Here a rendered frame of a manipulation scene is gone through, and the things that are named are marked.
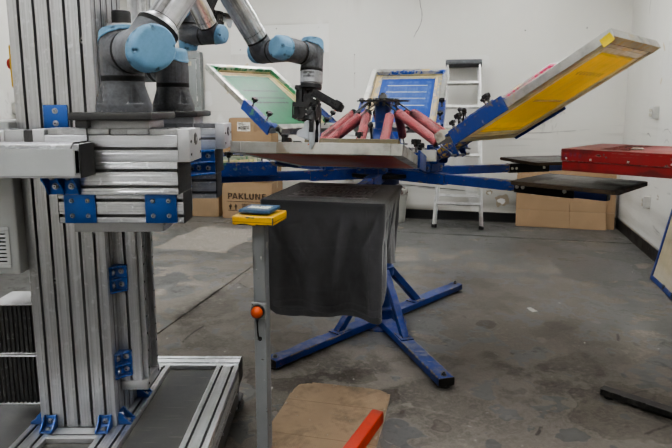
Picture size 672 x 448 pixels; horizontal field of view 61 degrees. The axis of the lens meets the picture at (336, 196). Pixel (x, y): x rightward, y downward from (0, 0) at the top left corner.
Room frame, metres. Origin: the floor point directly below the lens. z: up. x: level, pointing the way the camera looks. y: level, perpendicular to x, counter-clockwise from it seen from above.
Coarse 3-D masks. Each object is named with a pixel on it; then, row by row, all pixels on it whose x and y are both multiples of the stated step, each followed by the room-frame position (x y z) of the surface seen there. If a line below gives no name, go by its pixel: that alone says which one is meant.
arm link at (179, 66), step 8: (176, 48) 2.09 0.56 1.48; (176, 56) 2.09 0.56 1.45; (184, 56) 2.11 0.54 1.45; (176, 64) 2.08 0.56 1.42; (184, 64) 2.11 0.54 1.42; (160, 72) 2.08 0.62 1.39; (168, 72) 2.08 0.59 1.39; (176, 72) 2.08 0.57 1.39; (184, 72) 2.11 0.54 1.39; (152, 80) 2.14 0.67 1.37; (160, 80) 2.08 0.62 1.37; (168, 80) 2.08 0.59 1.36; (176, 80) 2.08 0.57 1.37; (184, 80) 2.11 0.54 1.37
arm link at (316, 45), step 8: (304, 40) 1.93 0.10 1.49; (312, 40) 1.92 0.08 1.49; (320, 40) 1.93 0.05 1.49; (312, 48) 1.91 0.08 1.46; (320, 48) 1.93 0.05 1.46; (312, 56) 1.90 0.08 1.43; (320, 56) 1.92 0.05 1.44; (304, 64) 1.91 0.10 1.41; (312, 64) 1.91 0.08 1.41; (320, 64) 1.92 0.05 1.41
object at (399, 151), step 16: (240, 144) 1.94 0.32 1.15; (256, 144) 1.93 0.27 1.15; (272, 144) 1.91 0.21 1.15; (288, 144) 1.90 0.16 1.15; (304, 144) 1.89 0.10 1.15; (320, 144) 1.88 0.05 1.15; (336, 144) 1.86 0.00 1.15; (352, 144) 1.85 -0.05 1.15; (368, 144) 1.84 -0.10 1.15; (384, 144) 1.83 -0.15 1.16; (400, 144) 1.82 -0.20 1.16; (272, 160) 2.33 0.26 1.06; (400, 160) 2.03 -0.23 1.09; (416, 160) 2.24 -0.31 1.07
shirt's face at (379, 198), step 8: (296, 184) 2.40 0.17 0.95; (304, 184) 2.40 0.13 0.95; (312, 184) 2.40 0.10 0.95; (320, 184) 2.40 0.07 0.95; (328, 184) 2.40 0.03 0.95; (336, 184) 2.40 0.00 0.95; (344, 184) 2.40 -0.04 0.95; (352, 184) 2.40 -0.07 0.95; (360, 184) 2.40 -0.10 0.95; (368, 184) 2.40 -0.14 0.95; (376, 184) 2.40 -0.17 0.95; (280, 192) 2.17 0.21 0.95; (288, 192) 2.17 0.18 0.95; (376, 192) 2.17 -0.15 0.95; (384, 192) 2.17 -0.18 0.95; (392, 192) 2.17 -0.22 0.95; (296, 200) 1.98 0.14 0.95; (304, 200) 1.98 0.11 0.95; (312, 200) 1.98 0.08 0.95; (320, 200) 1.98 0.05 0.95; (328, 200) 1.98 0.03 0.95; (336, 200) 1.98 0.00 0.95; (344, 200) 1.98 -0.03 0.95; (352, 200) 1.98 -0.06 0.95; (360, 200) 1.98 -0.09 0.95; (368, 200) 1.98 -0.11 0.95; (376, 200) 1.98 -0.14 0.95; (384, 200) 1.98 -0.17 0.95
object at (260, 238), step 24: (240, 216) 1.68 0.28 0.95; (264, 216) 1.67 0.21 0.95; (264, 240) 1.71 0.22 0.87; (264, 264) 1.71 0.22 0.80; (264, 288) 1.71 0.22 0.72; (264, 336) 1.71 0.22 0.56; (264, 360) 1.71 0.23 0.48; (264, 384) 1.71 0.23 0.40; (264, 408) 1.71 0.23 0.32; (264, 432) 1.71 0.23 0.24
